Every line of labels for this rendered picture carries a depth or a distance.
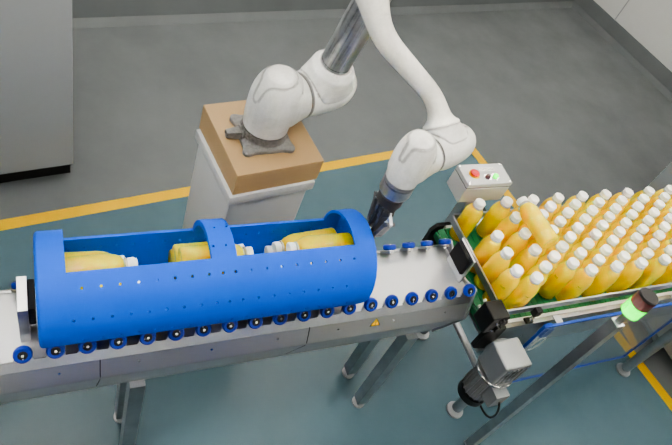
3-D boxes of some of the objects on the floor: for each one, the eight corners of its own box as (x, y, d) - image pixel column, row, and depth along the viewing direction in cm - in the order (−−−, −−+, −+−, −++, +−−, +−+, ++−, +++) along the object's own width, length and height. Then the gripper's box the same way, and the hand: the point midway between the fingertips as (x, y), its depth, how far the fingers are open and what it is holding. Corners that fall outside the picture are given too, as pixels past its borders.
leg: (349, 397, 281) (401, 327, 236) (361, 394, 283) (414, 325, 239) (354, 409, 278) (406, 341, 233) (365, 407, 280) (420, 339, 236)
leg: (116, 446, 240) (125, 372, 195) (132, 442, 242) (145, 369, 198) (118, 461, 236) (128, 390, 192) (134, 457, 239) (147, 387, 194)
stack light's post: (463, 441, 283) (610, 317, 205) (470, 439, 285) (619, 315, 207) (467, 450, 281) (617, 328, 203) (474, 448, 283) (626, 326, 205)
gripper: (413, 210, 172) (382, 259, 189) (398, 174, 180) (370, 224, 197) (388, 210, 169) (360, 260, 186) (374, 173, 177) (348, 225, 194)
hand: (369, 235), depth 189 cm, fingers closed
